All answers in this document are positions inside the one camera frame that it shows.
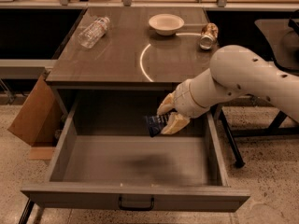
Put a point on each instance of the tipped metal can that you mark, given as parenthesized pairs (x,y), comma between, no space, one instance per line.
(208,36)

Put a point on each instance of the grey open drawer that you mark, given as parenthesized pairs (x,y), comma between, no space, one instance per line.
(101,156)

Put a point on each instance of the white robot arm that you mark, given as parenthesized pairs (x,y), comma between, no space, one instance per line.
(233,71)

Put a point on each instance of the clear plastic water bottle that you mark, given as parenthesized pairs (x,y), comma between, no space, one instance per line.
(91,34)

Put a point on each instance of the black drawer handle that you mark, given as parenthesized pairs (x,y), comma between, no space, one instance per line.
(130,204)

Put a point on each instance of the black chair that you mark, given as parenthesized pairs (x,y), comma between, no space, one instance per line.
(282,35)

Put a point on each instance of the black table leg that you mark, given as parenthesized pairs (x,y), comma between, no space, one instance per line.
(218,114)

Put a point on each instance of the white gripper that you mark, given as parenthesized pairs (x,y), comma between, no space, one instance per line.
(186,99)

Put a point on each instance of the grey cabinet counter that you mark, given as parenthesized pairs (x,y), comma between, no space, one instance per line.
(130,60)

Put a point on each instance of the white bowl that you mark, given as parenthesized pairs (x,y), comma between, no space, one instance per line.
(166,24)

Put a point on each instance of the brown cardboard box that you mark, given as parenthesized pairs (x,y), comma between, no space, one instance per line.
(39,117)

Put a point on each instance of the blue rxbar wrapper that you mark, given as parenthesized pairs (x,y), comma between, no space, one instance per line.
(155,124)

